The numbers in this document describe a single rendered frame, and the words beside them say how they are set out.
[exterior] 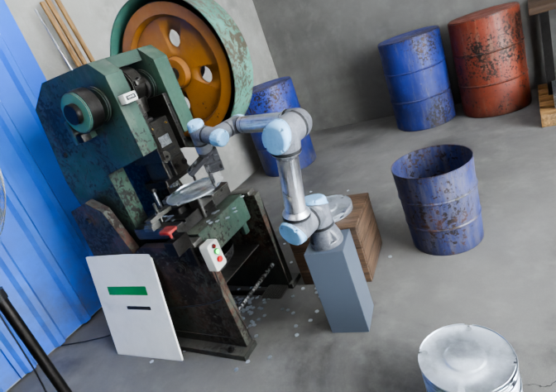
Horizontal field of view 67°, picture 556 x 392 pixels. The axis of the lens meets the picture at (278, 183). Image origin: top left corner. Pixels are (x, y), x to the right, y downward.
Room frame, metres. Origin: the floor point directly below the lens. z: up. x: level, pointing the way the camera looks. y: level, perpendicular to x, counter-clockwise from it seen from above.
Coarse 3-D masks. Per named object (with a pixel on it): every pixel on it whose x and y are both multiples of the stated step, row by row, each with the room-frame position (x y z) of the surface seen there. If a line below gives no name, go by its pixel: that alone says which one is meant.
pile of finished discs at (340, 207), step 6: (330, 198) 2.25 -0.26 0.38; (336, 198) 2.22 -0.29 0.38; (342, 198) 2.19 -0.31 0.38; (348, 198) 2.16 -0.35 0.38; (330, 204) 2.16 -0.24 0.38; (336, 204) 2.13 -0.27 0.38; (342, 204) 2.12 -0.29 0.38; (348, 204) 2.09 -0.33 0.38; (330, 210) 2.09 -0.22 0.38; (336, 210) 2.07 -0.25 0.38; (342, 210) 2.05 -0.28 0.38; (348, 210) 2.06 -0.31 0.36; (336, 216) 2.00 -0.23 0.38; (342, 216) 2.02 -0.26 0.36
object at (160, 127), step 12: (156, 120) 2.05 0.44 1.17; (156, 132) 2.02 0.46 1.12; (168, 132) 2.08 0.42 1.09; (168, 144) 2.05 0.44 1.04; (168, 156) 2.00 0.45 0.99; (180, 156) 2.04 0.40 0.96; (156, 168) 2.01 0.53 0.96; (168, 168) 2.00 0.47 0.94; (180, 168) 2.02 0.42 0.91; (156, 180) 2.03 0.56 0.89
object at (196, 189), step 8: (192, 184) 2.13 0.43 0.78; (200, 184) 2.06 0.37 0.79; (208, 184) 2.02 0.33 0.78; (184, 192) 2.03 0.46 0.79; (192, 192) 1.98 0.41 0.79; (200, 192) 1.95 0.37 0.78; (208, 192) 1.90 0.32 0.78; (168, 200) 2.01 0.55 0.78; (176, 200) 1.96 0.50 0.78; (184, 200) 1.92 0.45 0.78; (192, 200) 1.87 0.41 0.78
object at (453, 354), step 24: (432, 336) 1.15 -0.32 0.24; (456, 336) 1.11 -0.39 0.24; (480, 336) 1.07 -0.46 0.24; (432, 360) 1.05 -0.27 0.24; (456, 360) 1.01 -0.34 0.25; (480, 360) 0.98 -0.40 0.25; (504, 360) 0.96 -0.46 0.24; (456, 384) 0.94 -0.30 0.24; (480, 384) 0.91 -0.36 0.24; (504, 384) 0.88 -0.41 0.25
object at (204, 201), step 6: (222, 186) 1.93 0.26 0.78; (210, 192) 1.91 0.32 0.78; (216, 192) 1.89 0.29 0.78; (198, 198) 1.95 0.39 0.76; (204, 198) 1.98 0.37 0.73; (210, 198) 2.01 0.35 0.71; (192, 204) 1.98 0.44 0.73; (198, 204) 1.95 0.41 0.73; (204, 204) 1.97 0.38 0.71; (210, 204) 2.00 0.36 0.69; (204, 210) 1.96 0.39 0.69; (210, 210) 1.98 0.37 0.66; (204, 216) 1.95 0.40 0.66
